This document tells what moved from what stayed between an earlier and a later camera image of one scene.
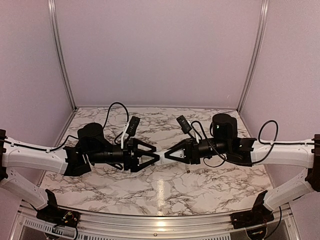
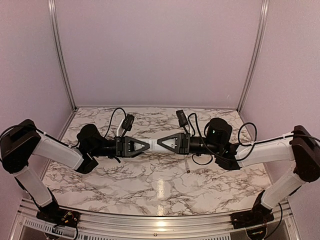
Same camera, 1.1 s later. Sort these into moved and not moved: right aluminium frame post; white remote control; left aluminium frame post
Moved: white remote control
Not moved: right aluminium frame post; left aluminium frame post
